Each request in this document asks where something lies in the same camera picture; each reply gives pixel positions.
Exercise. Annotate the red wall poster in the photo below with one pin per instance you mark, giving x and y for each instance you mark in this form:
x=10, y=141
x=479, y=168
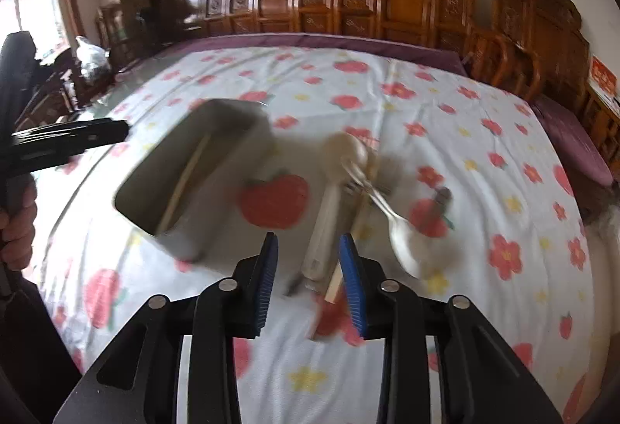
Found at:
x=604, y=75

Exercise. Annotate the grey rectangular container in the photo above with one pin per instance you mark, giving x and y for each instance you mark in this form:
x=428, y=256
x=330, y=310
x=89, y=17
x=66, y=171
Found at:
x=193, y=172

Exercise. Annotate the dark wooden cabinet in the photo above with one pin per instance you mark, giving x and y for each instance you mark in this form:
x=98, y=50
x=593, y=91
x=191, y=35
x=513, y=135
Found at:
x=128, y=26

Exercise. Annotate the window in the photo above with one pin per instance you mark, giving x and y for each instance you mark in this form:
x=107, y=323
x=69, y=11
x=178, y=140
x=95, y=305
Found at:
x=41, y=7

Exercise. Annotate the person's left hand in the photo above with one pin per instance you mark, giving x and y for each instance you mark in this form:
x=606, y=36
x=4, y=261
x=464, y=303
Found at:
x=19, y=230

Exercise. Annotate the floral strawberry bedsheet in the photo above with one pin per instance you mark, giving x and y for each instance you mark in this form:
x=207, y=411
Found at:
x=436, y=104

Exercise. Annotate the dark clothing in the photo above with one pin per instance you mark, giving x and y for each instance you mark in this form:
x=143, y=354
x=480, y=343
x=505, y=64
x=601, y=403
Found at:
x=34, y=356

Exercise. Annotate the purple cushion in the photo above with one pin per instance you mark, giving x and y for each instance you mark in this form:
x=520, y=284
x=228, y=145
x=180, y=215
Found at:
x=571, y=138

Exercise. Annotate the dark wooden chair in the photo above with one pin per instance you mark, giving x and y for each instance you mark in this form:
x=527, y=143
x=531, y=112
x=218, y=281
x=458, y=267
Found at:
x=63, y=89

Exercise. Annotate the tall carved wooden headboard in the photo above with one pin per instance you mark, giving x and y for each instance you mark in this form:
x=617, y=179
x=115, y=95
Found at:
x=547, y=31

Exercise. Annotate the wooden chopstick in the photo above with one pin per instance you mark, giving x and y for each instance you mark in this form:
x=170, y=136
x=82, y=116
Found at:
x=181, y=189
x=356, y=230

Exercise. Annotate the metal spoon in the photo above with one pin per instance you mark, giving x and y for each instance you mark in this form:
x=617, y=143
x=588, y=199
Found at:
x=402, y=240

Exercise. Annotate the wooden armchair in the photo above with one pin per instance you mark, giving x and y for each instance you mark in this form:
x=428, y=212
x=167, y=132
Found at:
x=503, y=60

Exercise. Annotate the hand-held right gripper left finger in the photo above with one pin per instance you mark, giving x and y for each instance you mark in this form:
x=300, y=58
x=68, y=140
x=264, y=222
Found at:
x=266, y=278

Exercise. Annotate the metal fork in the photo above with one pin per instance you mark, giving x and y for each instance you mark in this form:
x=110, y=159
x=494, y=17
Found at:
x=361, y=179

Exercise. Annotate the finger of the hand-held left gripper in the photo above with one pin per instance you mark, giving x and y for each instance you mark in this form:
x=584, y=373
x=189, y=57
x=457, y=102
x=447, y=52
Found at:
x=68, y=140

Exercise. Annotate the white plastic bag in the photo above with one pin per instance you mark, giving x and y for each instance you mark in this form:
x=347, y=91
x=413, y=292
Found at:
x=91, y=56

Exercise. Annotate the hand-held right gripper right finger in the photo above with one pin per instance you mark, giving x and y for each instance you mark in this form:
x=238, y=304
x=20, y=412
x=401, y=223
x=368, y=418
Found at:
x=351, y=278

